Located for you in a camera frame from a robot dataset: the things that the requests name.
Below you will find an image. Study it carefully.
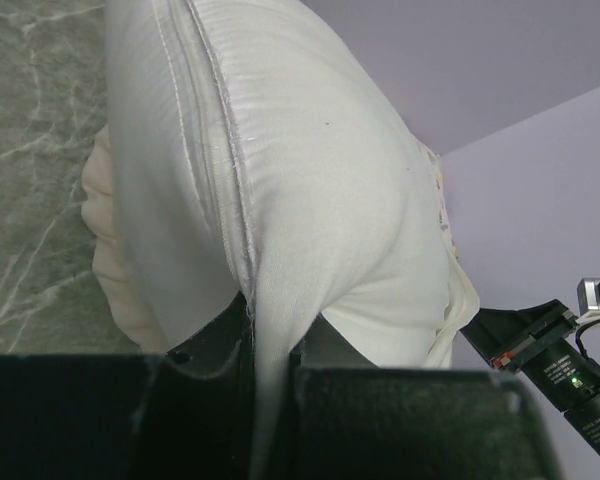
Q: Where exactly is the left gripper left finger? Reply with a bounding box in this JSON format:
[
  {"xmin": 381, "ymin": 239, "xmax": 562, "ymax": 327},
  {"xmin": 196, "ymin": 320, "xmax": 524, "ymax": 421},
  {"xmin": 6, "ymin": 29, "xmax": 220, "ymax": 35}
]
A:
[{"xmin": 0, "ymin": 296, "xmax": 253, "ymax": 479}]

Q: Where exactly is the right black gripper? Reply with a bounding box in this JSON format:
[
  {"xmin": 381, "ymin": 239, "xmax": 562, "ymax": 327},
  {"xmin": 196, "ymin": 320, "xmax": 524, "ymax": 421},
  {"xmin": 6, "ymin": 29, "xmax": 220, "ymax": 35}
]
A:
[{"xmin": 460, "ymin": 300, "xmax": 600, "ymax": 456}]

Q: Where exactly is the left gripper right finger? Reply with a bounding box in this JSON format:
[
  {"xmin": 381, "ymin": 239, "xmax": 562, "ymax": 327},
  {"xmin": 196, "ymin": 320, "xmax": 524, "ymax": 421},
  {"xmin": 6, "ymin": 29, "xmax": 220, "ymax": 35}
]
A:
[{"xmin": 288, "ymin": 312, "xmax": 554, "ymax": 480}]

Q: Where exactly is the grey pillowcase with cream ruffle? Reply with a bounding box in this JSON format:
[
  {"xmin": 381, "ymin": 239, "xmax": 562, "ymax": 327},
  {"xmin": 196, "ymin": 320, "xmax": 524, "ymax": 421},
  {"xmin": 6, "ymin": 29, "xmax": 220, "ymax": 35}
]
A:
[{"xmin": 79, "ymin": 124, "xmax": 481, "ymax": 369}]

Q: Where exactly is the white pillow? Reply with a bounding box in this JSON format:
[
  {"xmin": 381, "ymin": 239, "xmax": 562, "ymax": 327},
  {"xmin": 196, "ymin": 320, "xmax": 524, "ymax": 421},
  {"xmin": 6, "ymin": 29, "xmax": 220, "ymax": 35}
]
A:
[{"xmin": 105, "ymin": 1, "xmax": 451, "ymax": 479}]

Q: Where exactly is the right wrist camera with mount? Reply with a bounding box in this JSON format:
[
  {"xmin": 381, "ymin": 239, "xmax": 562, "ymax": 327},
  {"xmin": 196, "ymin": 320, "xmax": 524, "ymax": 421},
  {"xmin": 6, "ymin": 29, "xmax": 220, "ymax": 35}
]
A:
[{"xmin": 577, "ymin": 278, "xmax": 600, "ymax": 325}]

